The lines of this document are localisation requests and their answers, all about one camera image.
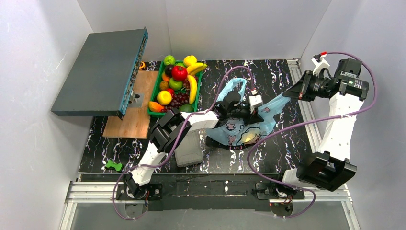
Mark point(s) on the green plastic fruit crate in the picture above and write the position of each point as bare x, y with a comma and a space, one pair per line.
157, 89

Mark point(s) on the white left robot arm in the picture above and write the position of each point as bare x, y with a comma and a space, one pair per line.
165, 137

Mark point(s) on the light blue plastic bag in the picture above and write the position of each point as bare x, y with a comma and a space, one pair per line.
233, 132

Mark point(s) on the yellow fake lemon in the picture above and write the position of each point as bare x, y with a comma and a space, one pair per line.
164, 98

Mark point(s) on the dark grey network switch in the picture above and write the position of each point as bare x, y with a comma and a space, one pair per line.
102, 78

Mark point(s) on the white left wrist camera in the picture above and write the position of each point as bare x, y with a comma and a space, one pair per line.
255, 101

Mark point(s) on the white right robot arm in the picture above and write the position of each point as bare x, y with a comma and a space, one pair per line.
329, 166

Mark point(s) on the dark fake grapes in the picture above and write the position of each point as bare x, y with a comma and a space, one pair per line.
178, 100

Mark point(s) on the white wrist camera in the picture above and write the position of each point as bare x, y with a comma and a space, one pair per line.
320, 62
255, 101

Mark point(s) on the aluminium frame rail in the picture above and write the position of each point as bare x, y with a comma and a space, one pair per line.
89, 206

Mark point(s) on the yellow fake banana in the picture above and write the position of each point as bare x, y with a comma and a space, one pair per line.
195, 68
193, 88

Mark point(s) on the green fake apple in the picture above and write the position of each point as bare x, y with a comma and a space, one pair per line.
175, 85

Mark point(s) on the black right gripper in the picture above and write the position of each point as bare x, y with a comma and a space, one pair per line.
304, 87

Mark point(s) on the orange fake mango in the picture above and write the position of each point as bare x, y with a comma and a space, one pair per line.
155, 107

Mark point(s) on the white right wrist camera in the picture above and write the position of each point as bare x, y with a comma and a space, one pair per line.
320, 62

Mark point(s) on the green bone-shaped toy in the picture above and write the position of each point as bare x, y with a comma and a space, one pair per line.
111, 165

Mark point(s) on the wooden board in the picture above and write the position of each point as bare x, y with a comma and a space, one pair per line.
135, 123

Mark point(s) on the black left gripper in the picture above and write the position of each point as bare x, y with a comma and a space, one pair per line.
242, 111

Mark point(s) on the red fake apple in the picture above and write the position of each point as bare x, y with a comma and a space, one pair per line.
179, 73

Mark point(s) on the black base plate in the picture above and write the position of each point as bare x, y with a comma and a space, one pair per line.
209, 191

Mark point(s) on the green fake avocado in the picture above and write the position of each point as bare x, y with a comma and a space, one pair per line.
186, 108

